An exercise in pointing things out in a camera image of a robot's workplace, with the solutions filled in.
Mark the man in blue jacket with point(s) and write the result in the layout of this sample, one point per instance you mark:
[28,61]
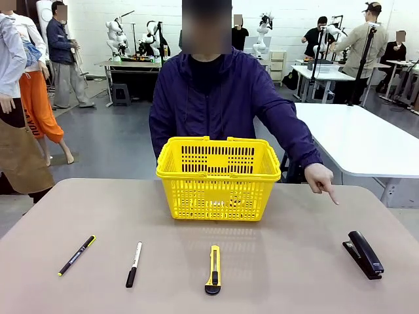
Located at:
[62,45]

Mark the person in black t-shirt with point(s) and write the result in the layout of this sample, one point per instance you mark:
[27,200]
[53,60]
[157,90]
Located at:
[314,37]

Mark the grey plastic stool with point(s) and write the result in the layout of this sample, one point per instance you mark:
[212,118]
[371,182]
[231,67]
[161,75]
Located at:
[121,95]

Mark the large white table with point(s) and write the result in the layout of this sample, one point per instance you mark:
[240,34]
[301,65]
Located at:
[360,140]

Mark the mannequin with orange trousers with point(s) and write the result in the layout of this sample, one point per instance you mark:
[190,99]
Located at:
[41,111]

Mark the person in beige coat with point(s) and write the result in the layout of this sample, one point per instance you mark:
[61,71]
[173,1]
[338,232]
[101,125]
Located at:
[355,55]

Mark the small white table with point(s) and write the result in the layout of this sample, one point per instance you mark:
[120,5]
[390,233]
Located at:
[322,73]

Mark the black stapler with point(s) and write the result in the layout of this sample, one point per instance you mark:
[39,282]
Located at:
[365,256]

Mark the white wooden desk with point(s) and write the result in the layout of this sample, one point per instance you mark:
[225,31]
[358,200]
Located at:
[401,63]

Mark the white drawer cabinet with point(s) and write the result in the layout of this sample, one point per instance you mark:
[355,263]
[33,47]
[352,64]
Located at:
[277,67]

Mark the grey robot work table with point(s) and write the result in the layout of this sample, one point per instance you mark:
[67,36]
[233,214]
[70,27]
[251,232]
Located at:
[131,65]

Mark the white robot beside black t-shirt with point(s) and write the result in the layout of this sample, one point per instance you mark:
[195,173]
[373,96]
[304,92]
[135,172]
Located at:
[332,32]

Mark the person's left forearm purple sleeve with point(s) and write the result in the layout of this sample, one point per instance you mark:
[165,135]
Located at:
[301,144]

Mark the mannequin in light blue shirt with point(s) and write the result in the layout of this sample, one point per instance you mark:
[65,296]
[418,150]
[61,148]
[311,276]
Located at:
[10,59]

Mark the black bag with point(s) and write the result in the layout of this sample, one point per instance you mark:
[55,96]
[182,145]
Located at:
[290,81]

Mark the yellow plastic shopping basket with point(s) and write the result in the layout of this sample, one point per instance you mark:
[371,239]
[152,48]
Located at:
[218,183]

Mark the person's left hand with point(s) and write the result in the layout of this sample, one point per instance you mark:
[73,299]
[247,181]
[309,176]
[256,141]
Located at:
[320,178]

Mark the thin black pole stand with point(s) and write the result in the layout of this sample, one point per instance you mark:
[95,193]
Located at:
[316,65]

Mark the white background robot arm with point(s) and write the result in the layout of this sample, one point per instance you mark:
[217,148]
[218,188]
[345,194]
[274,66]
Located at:
[263,36]

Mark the tall white standing appliance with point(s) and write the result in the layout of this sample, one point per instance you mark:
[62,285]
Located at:
[42,19]

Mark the seated person in black clothes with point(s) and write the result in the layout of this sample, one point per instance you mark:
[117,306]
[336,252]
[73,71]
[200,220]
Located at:
[394,54]

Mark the yellow black utility knife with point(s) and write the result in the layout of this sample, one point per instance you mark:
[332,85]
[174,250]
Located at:
[214,264]

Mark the brown apron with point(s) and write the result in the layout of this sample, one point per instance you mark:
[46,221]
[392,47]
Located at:
[23,163]

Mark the white marker with black cap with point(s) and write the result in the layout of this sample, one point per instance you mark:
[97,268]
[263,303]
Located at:
[134,263]

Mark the person in black top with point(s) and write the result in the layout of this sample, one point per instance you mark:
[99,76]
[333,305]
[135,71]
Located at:
[240,36]

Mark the seated person in purple jacket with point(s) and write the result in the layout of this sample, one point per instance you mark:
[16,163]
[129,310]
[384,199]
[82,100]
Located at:
[212,98]

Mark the black pen with yellow cap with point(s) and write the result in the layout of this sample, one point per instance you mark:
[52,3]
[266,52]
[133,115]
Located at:
[77,255]

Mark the black tripod stand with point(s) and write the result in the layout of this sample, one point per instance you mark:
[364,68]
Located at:
[365,65]

